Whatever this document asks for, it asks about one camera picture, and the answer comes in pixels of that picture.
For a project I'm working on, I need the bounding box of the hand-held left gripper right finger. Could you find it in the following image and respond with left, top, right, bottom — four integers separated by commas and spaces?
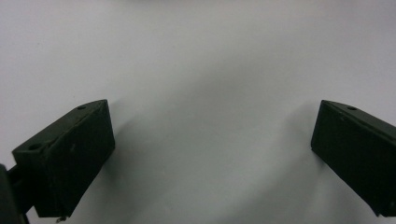
310, 99, 396, 218

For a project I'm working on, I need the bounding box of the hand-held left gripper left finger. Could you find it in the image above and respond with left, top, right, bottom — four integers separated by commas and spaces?
11, 99, 116, 218

